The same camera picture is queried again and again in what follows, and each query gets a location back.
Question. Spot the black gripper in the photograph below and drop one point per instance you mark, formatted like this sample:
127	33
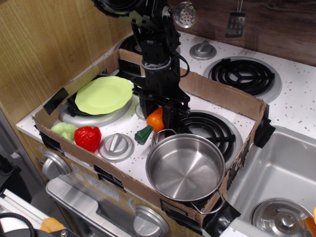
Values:
162	88

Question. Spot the orange toy carrot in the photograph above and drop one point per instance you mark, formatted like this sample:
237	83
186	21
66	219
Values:
154	124

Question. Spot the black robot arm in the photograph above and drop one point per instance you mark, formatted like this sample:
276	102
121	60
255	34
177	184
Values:
154	31

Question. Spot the light green plate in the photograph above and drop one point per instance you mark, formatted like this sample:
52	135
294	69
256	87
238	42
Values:
104	95

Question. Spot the grey stove knob middle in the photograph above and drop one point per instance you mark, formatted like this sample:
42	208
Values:
139	112

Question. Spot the grey stove knob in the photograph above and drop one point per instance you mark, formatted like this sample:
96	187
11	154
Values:
139	112
203	51
116	148

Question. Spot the black burner front right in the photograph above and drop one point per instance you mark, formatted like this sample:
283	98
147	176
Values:
215	128

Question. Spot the black burner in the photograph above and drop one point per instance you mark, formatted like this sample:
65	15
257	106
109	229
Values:
250	75
215	128
130	44
69	113

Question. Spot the grey stove knob front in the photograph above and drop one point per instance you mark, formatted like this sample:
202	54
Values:
116	148

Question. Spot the stainless steel pot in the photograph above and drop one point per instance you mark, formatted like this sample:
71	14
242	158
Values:
185	167

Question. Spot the black burner back left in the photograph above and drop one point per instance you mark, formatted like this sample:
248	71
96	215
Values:
130	44

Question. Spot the grey stove knob back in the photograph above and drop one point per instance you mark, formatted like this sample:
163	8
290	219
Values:
203	51

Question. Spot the red toy strawberry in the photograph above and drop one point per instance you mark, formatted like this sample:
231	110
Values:
88	137

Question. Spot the cardboard fence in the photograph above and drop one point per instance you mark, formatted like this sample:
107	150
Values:
116	182

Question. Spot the black burner front left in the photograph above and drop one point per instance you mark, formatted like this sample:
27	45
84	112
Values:
69	113

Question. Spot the light green toy vegetable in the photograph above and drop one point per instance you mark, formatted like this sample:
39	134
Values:
66	130

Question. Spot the hanging metal strainer spoon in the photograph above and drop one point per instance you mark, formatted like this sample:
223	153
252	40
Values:
185	14

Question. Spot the black burner back right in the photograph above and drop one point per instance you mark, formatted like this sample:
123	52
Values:
250	75

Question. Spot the grey oven knob right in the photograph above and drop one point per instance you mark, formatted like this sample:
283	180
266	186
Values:
148	223

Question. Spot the grey oven knob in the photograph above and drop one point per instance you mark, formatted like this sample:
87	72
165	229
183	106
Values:
54	166
148	223

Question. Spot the hanging metal spatula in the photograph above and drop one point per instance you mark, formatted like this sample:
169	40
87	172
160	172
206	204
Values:
236	22

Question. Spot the grey oven knob left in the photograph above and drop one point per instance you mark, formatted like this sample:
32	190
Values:
54	166

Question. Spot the silver oven door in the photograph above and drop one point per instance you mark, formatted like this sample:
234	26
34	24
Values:
93	215

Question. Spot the silver sink basin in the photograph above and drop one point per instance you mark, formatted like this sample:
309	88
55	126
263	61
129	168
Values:
284	168

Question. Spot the steel pot lid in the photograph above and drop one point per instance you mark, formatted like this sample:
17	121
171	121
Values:
281	218

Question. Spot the orange object bottom left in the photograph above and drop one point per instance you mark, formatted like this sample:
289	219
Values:
50	225

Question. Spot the orange object in sink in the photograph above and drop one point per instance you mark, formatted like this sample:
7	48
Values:
310	222

